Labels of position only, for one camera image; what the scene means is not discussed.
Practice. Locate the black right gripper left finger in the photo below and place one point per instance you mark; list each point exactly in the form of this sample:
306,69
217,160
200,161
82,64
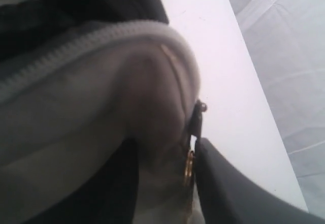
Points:
108,197

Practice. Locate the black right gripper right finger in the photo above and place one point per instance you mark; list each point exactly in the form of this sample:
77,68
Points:
227,196

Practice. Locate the beige fabric duffel bag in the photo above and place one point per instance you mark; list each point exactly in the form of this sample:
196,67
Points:
78,77

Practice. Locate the white backdrop curtain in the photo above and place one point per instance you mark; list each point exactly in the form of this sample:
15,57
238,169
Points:
285,40

